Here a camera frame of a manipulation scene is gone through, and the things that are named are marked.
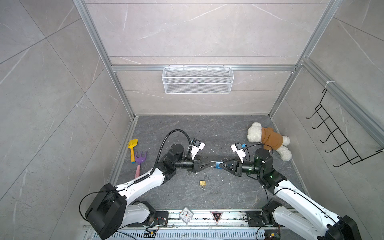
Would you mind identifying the black wire hook rack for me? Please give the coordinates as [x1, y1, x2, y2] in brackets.
[306, 89, 384, 168]

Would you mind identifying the brass padlock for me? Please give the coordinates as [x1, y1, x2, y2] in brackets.
[200, 176, 209, 189]

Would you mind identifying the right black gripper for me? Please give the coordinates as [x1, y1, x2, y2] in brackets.
[219, 157, 264, 179]

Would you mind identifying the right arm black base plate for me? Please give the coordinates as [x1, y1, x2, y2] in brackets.
[243, 211, 271, 227]

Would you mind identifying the yellow toy shovel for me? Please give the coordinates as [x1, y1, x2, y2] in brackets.
[128, 139, 138, 163]

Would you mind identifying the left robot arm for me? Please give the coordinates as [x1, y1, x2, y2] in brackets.
[80, 129, 210, 240]

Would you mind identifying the small white clock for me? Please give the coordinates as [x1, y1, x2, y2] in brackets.
[179, 208, 194, 225]

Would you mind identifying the white wire mesh basket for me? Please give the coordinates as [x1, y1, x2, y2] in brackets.
[162, 66, 235, 95]

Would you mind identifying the white teddy bear brown hoodie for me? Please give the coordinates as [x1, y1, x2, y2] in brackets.
[247, 122, 292, 162]

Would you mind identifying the blue padlock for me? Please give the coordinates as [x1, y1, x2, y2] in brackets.
[211, 161, 223, 169]

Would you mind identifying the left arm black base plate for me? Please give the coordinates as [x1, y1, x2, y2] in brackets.
[142, 211, 169, 228]

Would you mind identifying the purple pink toy rake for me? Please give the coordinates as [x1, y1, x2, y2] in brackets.
[135, 152, 148, 179]

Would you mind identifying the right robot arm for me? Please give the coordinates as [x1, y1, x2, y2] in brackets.
[217, 148, 362, 240]

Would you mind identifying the red triangle warning sign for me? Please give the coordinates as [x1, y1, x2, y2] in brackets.
[210, 211, 223, 225]

